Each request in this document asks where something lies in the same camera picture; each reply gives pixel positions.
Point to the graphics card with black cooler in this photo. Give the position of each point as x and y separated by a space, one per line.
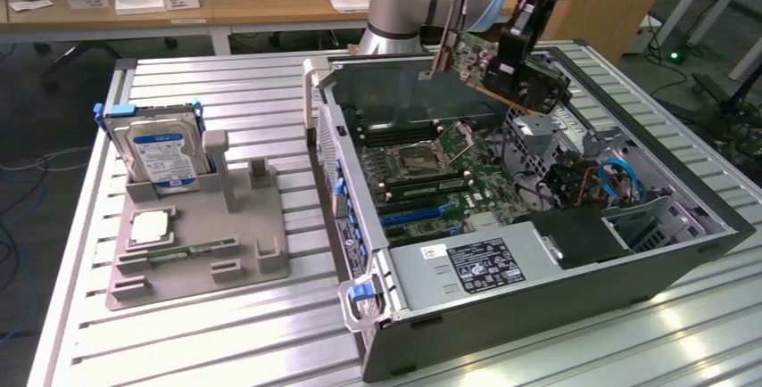
477 55

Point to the wooden cabinet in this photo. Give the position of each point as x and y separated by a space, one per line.
608 3

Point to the metal disk bay cage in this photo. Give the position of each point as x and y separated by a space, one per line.
539 137

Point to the metal socket cover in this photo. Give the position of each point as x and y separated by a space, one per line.
457 134

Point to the CPU socket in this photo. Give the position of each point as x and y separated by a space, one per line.
422 157

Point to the green motherboard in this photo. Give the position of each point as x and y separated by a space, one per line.
477 182

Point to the black RAM stick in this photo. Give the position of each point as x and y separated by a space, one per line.
429 188

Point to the silver chipset heatsink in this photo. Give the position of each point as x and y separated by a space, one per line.
485 221

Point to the blue expansion slot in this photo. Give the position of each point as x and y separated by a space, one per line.
417 214

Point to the blue card retention latch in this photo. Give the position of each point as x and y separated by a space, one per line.
340 179

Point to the grey power supply unit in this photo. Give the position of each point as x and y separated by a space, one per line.
477 262

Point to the wooden desk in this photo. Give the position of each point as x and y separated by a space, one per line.
238 3

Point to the open black PC case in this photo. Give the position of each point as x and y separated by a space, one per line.
536 307

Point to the grey plastic parts rack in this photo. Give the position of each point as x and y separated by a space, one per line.
250 217

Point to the hard disk in blue carrier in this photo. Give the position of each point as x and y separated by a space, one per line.
161 155

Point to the green RAM stick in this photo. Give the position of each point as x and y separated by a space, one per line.
185 252

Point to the silver CPU chip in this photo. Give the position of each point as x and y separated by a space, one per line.
150 226

